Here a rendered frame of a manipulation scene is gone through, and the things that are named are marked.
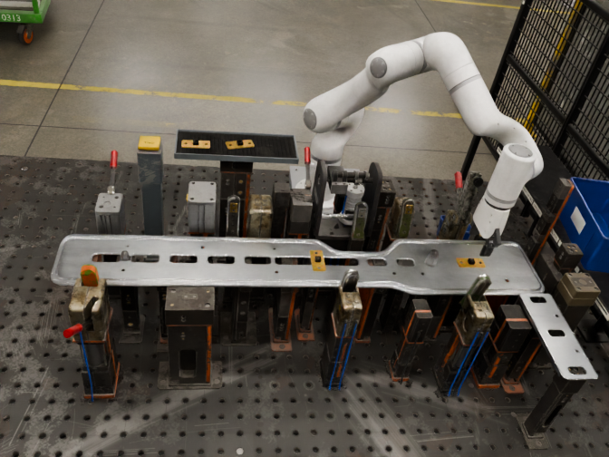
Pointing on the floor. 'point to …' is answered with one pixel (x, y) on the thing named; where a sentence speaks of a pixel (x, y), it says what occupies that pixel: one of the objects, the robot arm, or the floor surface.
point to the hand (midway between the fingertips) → (479, 242)
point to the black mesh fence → (595, 327)
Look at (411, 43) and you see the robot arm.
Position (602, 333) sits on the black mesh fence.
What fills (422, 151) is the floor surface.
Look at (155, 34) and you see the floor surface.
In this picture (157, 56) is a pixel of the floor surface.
